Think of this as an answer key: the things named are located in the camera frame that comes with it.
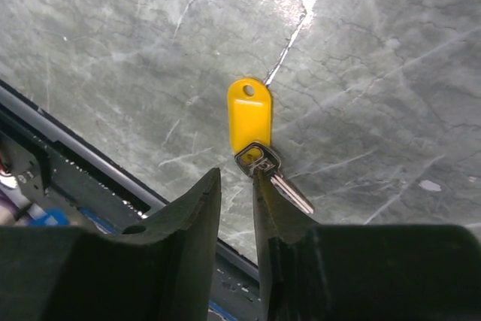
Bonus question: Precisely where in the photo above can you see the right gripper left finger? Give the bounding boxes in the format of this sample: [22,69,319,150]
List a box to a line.
[1,168,221,320]

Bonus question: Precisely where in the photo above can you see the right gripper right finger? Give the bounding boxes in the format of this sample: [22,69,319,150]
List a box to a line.
[253,172,480,320]

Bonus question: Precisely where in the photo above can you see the yellow tag key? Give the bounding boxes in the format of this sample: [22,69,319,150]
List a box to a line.
[227,78,314,214]

